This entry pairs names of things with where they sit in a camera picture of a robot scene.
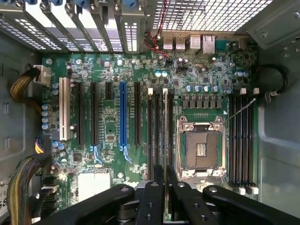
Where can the silver USB port block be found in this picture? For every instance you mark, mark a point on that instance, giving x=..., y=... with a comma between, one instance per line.
x=180, y=43
x=168, y=43
x=194, y=44

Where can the grey metal PC case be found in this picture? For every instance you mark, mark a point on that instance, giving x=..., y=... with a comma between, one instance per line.
x=276, y=145

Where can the silver ethernet port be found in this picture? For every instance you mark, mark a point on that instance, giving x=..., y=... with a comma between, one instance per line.
x=208, y=44

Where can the black RAM slot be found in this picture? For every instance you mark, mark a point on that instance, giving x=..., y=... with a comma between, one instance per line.
x=251, y=145
x=245, y=145
x=150, y=131
x=232, y=140
x=157, y=131
x=171, y=131
x=238, y=140

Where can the silver CPU socket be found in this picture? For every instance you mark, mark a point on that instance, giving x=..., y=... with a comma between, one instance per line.
x=201, y=147

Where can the green motherboard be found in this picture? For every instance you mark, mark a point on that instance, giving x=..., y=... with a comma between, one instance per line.
x=112, y=112

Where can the short black expansion slot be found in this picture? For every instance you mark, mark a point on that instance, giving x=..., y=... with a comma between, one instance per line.
x=108, y=91

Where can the blue expansion slot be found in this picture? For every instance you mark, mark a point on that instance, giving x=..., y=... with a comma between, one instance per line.
x=123, y=112

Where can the long black expansion slot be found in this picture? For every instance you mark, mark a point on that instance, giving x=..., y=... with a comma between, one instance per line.
x=137, y=112
x=81, y=112
x=94, y=112

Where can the metal expansion slot cover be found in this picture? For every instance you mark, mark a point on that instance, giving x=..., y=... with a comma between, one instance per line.
x=131, y=35
x=37, y=28

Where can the RAM memory stick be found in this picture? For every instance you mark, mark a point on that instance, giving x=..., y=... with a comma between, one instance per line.
x=162, y=112

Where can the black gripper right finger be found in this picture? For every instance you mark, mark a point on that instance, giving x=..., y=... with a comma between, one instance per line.
x=187, y=204

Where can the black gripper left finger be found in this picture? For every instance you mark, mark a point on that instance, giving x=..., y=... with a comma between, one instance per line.
x=150, y=201

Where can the thin metal locking lever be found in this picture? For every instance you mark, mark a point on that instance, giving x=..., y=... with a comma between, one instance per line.
x=239, y=111

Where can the white power connector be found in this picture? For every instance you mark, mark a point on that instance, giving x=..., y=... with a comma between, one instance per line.
x=43, y=75

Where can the silver chipset heatsink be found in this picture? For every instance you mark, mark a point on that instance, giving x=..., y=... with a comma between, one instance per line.
x=94, y=184

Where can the white expansion slot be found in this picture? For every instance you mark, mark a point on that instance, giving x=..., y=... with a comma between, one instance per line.
x=63, y=110

